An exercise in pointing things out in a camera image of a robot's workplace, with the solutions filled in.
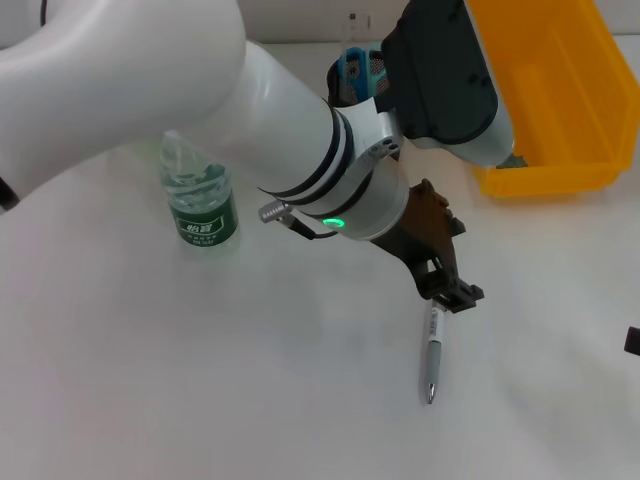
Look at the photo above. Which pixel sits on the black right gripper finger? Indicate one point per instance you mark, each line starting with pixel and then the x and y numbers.
pixel 633 341

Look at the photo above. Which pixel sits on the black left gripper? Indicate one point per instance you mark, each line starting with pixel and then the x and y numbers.
pixel 425 225

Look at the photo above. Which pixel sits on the grey white ballpoint pen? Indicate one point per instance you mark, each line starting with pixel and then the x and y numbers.
pixel 433 350

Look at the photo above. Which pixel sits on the blue and teal scissors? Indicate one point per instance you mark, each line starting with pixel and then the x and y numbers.
pixel 352 57

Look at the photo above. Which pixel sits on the clear green-label water bottle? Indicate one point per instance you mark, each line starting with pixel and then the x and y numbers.
pixel 200 210

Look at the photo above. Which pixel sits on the black mesh pen holder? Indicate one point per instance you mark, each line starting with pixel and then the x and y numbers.
pixel 335 85

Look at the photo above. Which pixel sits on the yellow plastic bin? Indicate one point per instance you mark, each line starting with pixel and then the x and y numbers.
pixel 560 90

